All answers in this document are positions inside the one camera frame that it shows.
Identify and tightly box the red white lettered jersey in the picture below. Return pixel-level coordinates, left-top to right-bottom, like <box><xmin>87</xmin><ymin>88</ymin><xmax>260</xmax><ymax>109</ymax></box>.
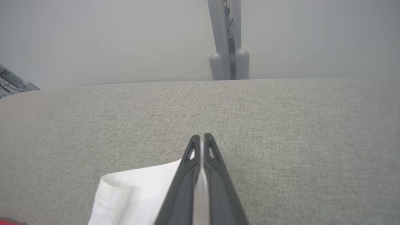
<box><xmin>0</xmin><ymin>141</ymin><xmax>210</xmax><ymax>225</ymax></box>

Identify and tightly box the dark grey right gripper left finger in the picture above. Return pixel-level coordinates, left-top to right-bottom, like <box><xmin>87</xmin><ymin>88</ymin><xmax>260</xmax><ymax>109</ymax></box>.
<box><xmin>155</xmin><ymin>134</ymin><xmax>201</xmax><ymax>225</ymax></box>

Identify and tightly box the grey tube stand frame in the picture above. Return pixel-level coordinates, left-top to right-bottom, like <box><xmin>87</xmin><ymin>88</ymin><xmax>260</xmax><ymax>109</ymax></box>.
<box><xmin>0</xmin><ymin>62</ymin><xmax>40</xmax><ymax>99</ymax></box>

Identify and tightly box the grey metal post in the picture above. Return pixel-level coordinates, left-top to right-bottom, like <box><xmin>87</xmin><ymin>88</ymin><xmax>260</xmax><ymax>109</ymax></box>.
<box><xmin>208</xmin><ymin>0</ymin><xmax>250</xmax><ymax>81</ymax></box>

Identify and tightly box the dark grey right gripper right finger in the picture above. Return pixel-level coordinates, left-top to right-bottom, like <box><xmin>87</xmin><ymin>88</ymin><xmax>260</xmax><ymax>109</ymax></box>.
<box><xmin>203</xmin><ymin>133</ymin><xmax>250</xmax><ymax>225</ymax></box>

